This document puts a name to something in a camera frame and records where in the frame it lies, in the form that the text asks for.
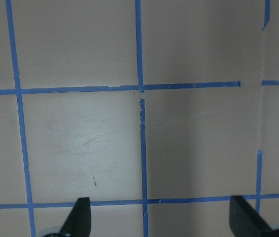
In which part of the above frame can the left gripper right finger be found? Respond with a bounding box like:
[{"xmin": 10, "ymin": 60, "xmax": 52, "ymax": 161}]
[{"xmin": 229, "ymin": 196, "xmax": 273, "ymax": 237}]

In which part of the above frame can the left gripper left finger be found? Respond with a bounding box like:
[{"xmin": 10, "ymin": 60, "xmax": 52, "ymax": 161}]
[{"xmin": 59, "ymin": 197, "xmax": 92, "ymax": 237}]

